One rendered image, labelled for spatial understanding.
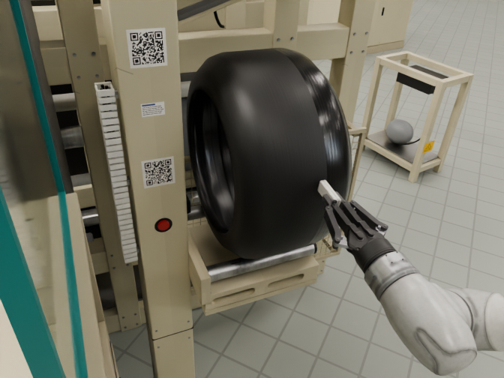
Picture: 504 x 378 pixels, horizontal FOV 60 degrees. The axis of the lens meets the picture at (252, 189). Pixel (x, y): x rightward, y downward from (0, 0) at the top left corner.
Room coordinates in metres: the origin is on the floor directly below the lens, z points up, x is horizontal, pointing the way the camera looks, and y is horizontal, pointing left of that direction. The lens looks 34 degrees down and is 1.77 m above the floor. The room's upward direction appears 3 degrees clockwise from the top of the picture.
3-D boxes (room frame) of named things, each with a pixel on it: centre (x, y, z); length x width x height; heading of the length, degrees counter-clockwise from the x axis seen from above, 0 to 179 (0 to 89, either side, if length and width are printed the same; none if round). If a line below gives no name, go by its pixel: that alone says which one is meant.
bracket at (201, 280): (0.97, 0.19, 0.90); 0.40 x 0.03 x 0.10; 25
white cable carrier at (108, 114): (0.85, 0.31, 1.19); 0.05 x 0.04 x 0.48; 25
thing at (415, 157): (3.13, -1.19, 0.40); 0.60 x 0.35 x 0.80; 35
